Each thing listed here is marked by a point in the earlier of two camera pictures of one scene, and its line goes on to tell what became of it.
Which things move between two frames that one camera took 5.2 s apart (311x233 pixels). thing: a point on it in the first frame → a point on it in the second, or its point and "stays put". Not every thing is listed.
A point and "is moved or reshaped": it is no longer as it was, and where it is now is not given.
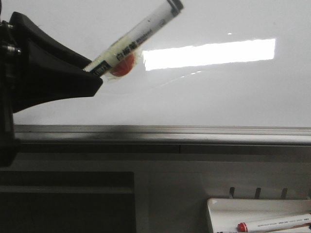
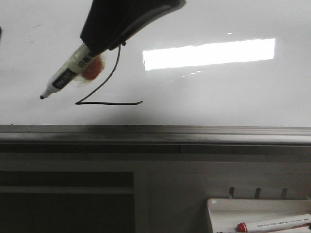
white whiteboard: [220, 63] stays put
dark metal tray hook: [257, 193] stays put
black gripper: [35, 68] → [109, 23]
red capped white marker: [273, 223] stays put
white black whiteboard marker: [118, 60] is moved or reshaped
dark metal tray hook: [232, 192] stays put
